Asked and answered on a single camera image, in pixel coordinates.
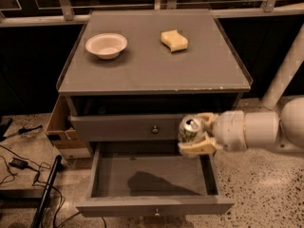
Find open grey middle drawer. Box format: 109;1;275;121
76;141;234;217

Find white diagonal support post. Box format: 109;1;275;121
261;24;304;108

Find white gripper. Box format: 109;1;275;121
178;111;247;158

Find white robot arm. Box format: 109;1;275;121
178;97;304;158

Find metal window railing frame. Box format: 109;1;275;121
0;0;304;27

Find cardboard box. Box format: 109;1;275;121
46;96;91;160

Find green white 7up can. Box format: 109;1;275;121
178;114;205;143

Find black power adapter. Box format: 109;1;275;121
9;158;29;170

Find white paper bowl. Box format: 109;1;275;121
85;33;127;60

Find black cable on floor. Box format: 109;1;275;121
0;144;107;228

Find yellow sponge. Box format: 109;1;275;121
161;29;188;52

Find black pole on floor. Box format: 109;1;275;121
30;155;62;228

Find black tool on floor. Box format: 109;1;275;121
0;117;44;143

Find grey drawer cabinet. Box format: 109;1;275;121
55;9;254;159

